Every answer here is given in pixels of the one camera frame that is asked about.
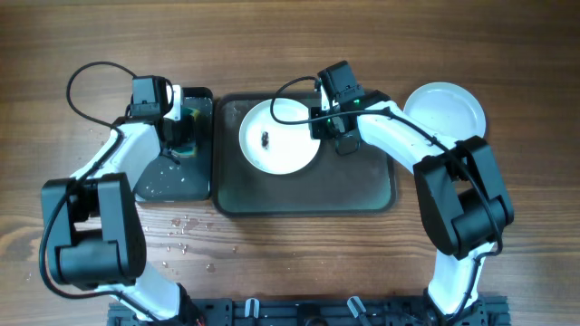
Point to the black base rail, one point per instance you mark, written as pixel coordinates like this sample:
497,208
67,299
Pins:
399,310

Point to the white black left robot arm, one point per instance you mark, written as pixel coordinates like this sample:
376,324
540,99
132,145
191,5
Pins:
93,243

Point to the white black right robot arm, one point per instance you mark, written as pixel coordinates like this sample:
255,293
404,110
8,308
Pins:
464,204

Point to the small black tray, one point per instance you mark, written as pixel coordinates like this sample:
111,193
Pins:
169,179

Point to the large dark brown tray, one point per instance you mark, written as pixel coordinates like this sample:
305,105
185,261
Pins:
362,182

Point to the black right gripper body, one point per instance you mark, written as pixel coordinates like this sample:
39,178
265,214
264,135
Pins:
345,145

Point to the white plate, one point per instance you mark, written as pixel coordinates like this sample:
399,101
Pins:
448,109
273,147

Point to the green yellow sponge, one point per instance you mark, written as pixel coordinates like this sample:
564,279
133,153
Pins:
187,139

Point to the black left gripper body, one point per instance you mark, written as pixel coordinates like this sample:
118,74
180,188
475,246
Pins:
179,137

